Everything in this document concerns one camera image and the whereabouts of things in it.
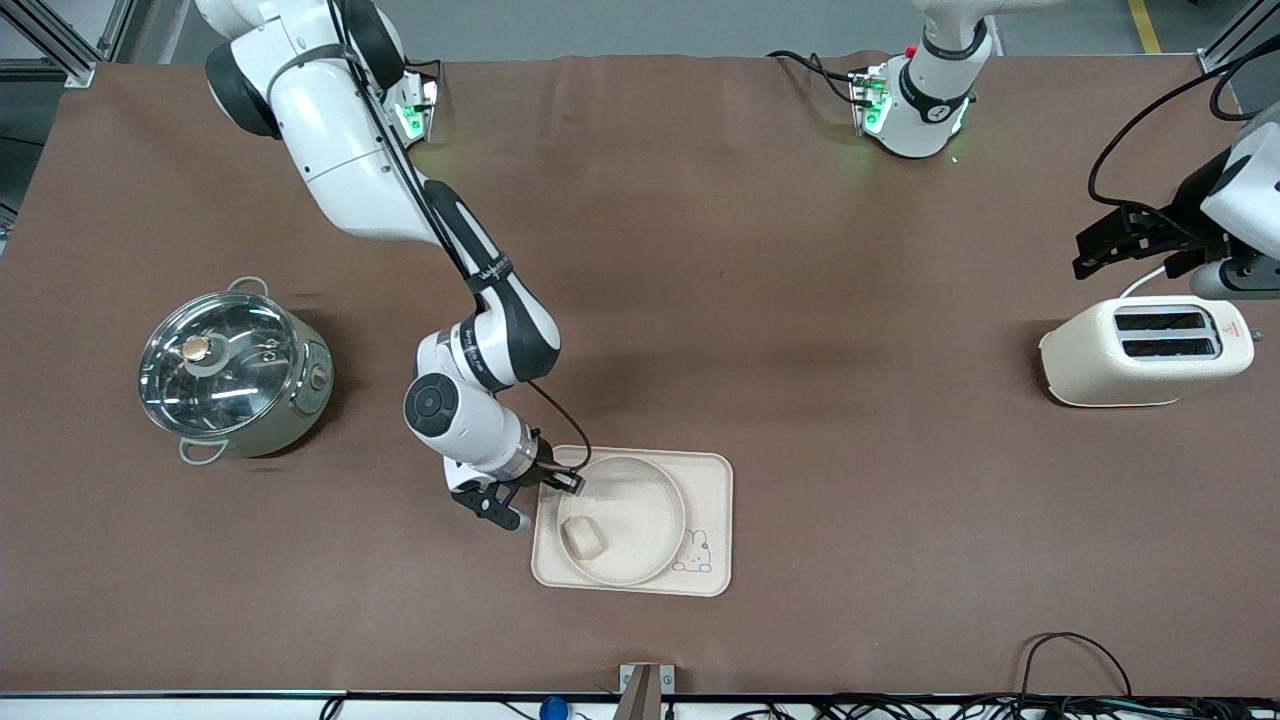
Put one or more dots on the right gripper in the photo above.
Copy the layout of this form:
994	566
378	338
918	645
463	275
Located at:
541	468

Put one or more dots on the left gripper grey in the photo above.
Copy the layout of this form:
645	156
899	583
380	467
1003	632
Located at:
1188	212

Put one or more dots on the white steamed bun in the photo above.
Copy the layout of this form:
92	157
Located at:
583	537

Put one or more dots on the cream round plate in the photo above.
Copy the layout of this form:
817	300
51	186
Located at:
640	515

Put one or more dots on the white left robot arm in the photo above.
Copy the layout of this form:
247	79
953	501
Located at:
925	100

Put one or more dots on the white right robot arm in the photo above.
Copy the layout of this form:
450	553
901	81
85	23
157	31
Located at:
340	130

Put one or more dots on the cream two-slot toaster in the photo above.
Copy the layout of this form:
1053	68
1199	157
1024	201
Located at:
1130	370

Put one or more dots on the cream rabbit print tray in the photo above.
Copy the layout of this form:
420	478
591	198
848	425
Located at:
712	480

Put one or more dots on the blue round knob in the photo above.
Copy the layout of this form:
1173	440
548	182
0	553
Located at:
553	711

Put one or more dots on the pale green electric cooking pot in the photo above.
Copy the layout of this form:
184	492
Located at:
300	400

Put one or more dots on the brown table cover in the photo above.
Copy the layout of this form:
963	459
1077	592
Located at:
800	300

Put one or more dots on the glass pot lid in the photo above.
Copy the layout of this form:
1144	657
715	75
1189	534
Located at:
215	365

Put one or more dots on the grey metal camera bracket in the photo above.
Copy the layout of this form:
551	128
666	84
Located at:
645	690

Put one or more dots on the aluminium frame profile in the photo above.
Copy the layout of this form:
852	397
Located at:
60	45
1235	30

